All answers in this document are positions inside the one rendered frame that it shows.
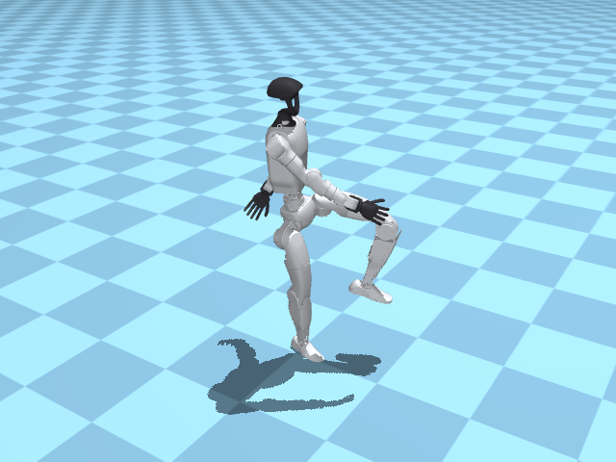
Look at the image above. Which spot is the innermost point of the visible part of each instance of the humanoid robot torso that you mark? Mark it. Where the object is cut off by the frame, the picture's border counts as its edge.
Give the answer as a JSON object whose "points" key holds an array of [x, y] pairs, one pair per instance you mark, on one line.
{"points": [[298, 207]]}

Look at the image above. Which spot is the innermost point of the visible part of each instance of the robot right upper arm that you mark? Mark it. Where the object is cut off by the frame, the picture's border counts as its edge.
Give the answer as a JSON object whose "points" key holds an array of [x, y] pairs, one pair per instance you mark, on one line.
{"points": [[279, 149]]}

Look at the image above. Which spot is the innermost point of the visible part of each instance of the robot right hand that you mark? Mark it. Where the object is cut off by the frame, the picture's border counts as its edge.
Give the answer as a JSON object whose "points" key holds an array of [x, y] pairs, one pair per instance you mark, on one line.
{"points": [[369, 210]]}

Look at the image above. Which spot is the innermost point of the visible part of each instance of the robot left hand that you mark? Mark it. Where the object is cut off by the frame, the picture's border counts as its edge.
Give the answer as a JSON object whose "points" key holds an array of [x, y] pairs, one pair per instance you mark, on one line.
{"points": [[260, 199]]}

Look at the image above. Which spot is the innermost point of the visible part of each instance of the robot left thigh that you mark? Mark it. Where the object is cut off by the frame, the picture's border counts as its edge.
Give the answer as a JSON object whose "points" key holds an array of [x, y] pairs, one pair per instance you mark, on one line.
{"points": [[386, 231]]}

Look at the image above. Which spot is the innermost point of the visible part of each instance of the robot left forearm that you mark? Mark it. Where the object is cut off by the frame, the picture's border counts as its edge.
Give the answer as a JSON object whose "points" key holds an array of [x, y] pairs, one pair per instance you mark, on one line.
{"points": [[268, 186]]}

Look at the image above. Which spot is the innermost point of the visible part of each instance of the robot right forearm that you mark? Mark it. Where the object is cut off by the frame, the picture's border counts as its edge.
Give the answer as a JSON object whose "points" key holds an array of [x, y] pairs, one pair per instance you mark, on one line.
{"points": [[326, 189]]}

